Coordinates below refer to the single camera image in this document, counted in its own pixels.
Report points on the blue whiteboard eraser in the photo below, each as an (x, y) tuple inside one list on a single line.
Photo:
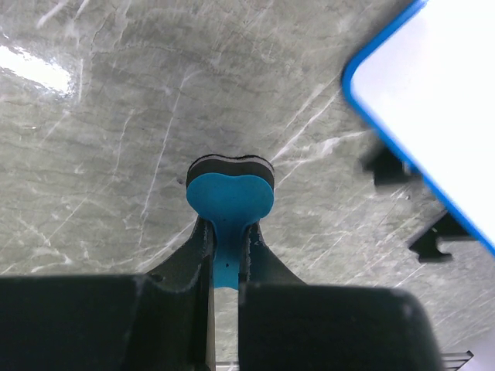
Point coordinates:
[(232, 193)]

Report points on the black whiteboard stand foot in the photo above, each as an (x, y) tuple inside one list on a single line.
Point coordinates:
[(443, 228), (387, 169)]

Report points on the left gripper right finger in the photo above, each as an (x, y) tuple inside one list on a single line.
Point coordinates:
[(286, 324)]

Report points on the blue-framed small whiteboard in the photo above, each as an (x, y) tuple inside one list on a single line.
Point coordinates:
[(425, 84)]

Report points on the left black whiteboard stand foot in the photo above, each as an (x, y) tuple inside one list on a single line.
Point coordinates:
[(387, 169)]

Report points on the right black whiteboard stand foot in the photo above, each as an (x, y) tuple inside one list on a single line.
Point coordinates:
[(443, 228)]

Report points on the aluminium mounting rail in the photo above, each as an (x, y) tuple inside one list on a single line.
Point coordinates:
[(454, 361)]

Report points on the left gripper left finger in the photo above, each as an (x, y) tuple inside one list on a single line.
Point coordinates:
[(159, 320)]

